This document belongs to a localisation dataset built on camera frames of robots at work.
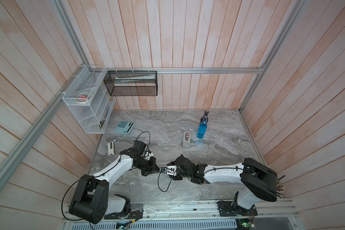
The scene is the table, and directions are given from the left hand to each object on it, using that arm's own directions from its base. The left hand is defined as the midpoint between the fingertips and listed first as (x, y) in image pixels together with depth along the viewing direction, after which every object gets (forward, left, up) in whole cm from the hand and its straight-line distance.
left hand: (160, 172), depth 80 cm
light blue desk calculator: (+37, +29, -6) cm, 47 cm away
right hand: (+5, -5, -3) cm, 7 cm away
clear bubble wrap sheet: (-9, +5, -7) cm, 13 cm away
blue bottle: (+29, -27, +4) cm, 40 cm away
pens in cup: (-11, -57, +9) cm, 59 cm away
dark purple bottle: (+35, -29, +12) cm, 47 cm away
